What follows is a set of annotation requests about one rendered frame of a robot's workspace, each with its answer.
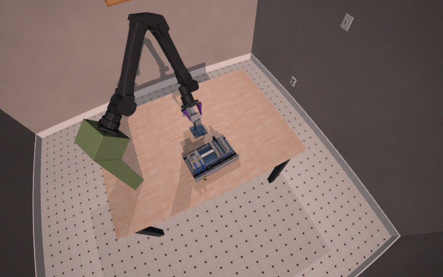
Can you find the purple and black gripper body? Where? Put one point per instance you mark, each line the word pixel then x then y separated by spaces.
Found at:
pixel 189 102

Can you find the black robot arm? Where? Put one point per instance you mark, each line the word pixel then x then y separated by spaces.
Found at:
pixel 123 98

